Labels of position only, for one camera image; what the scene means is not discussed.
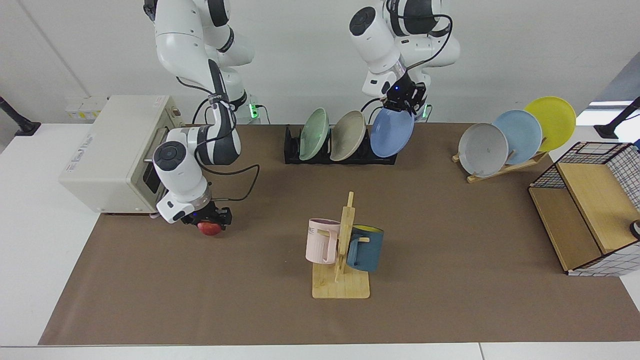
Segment wire basket with wooden floor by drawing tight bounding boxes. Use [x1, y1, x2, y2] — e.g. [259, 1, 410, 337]
[528, 141, 640, 277]

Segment pink cup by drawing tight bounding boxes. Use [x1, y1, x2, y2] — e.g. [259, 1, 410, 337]
[305, 218, 342, 265]

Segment pale green plate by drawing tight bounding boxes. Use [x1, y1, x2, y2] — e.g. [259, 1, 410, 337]
[298, 108, 330, 162]

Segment grey plate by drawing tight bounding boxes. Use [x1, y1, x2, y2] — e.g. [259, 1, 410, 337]
[458, 123, 509, 178]

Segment black dish rack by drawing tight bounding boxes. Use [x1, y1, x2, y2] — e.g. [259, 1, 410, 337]
[284, 125, 398, 166]

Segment black camera stand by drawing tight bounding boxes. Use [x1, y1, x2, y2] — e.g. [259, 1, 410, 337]
[0, 95, 42, 137]
[594, 96, 640, 140]

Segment white wall outlet strip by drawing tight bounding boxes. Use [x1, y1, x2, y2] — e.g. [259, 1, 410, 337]
[65, 96, 108, 121]

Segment dark blue cup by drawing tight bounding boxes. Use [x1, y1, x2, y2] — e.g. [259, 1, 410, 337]
[346, 225, 385, 273]

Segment wooden plate stand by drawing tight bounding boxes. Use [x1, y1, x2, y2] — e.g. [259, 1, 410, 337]
[452, 137, 548, 184]

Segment pale toaster oven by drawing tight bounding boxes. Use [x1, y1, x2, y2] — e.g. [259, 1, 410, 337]
[58, 95, 185, 217]

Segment brown table cloth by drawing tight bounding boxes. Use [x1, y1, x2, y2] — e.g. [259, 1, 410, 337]
[38, 122, 640, 346]

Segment yellow plate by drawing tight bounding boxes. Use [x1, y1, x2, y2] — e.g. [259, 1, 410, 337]
[523, 96, 577, 152]

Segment light blue plate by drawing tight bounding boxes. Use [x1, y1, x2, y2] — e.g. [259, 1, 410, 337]
[492, 109, 543, 166]

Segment beige plate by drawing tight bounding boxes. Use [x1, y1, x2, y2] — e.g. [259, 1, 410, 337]
[330, 110, 367, 162]

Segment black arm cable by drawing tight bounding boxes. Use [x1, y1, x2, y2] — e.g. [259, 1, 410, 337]
[192, 162, 261, 203]
[360, 0, 454, 126]

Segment wooden cup stand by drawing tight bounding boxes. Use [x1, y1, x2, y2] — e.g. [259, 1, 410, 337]
[312, 191, 371, 300]

